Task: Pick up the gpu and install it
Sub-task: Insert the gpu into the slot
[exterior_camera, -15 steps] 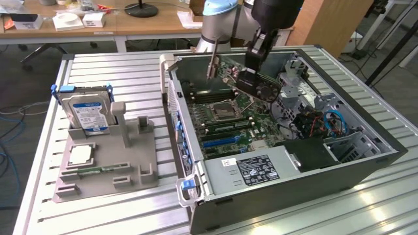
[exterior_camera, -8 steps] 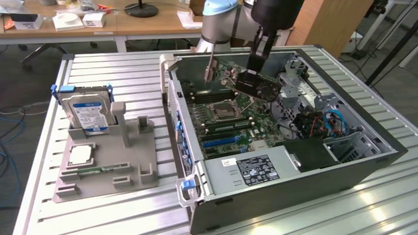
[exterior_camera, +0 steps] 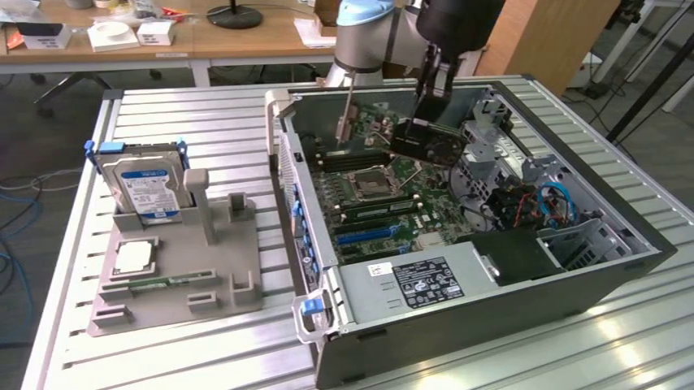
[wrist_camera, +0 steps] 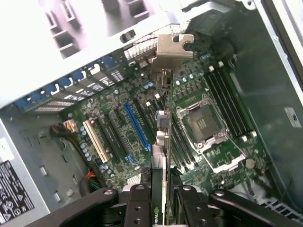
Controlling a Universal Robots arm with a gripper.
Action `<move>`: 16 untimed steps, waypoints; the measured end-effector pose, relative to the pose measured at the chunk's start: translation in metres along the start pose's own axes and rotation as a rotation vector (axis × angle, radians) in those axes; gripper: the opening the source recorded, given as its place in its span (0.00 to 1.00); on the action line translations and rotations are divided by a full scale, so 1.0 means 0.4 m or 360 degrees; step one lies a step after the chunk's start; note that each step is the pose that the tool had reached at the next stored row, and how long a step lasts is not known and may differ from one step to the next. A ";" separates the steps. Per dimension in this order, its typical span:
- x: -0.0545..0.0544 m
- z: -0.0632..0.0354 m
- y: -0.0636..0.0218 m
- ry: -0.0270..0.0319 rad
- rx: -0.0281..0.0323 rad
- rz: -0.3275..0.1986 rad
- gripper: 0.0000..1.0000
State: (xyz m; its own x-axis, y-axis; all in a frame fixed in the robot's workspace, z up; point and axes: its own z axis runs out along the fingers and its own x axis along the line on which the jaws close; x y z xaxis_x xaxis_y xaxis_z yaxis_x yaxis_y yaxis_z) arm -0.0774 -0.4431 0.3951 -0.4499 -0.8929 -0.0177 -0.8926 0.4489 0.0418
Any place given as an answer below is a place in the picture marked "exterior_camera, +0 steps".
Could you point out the black plastic shroud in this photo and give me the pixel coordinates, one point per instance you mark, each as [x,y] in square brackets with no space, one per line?
[515,256]

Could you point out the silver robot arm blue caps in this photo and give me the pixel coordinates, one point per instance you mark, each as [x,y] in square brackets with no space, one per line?
[368,40]

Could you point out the black round lamp base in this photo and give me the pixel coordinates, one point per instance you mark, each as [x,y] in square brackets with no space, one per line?
[235,18]

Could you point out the black stand pole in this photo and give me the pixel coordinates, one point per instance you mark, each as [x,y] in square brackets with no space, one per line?
[650,93]

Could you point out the hard disk blue carrier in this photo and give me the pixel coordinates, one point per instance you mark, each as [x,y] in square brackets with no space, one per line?
[145,187]

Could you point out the small white box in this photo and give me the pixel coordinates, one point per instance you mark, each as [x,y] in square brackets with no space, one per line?
[156,34]

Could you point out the brown cardboard box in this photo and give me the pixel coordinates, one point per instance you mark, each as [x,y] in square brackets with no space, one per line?
[324,14]

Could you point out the white square dish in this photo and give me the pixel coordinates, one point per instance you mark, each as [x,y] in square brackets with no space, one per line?
[113,40]

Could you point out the wooden desk white frame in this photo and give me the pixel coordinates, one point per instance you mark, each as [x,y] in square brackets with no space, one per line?
[260,40]
[70,57]

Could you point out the silver CPU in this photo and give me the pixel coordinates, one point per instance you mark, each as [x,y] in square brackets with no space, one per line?
[132,258]

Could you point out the stack of white papers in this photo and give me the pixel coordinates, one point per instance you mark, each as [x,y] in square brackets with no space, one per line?
[311,34]

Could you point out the black power brick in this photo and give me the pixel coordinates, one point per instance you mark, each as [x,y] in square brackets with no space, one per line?
[596,90]

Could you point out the grey power supply unit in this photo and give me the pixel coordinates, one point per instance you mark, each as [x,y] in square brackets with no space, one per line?
[379,292]

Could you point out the white box black label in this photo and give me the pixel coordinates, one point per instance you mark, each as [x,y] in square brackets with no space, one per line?
[45,40]

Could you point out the black expansion slot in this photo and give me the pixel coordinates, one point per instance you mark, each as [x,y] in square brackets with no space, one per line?
[357,228]

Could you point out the silver chipset heatsink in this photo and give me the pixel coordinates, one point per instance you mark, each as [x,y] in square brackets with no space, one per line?
[432,241]

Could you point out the graphics card black cooler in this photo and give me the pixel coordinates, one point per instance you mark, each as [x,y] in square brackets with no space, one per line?
[428,142]

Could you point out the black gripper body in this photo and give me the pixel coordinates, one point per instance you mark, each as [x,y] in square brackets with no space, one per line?
[460,24]

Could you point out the blue plastic case latch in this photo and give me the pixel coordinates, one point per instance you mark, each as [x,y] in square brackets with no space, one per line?
[309,307]

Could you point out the wooden cabinet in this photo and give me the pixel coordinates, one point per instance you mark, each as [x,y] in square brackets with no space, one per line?
[542,40]

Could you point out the green motherboard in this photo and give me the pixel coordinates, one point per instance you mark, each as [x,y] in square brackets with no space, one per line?
[433,195]

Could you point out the CPU socket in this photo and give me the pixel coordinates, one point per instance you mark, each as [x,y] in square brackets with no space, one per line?
[373,185]

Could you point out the black open PC case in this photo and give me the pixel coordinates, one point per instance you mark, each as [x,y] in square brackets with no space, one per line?
[487,325]

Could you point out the grey parts rack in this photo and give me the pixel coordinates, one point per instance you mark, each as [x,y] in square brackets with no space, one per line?
[163,308]

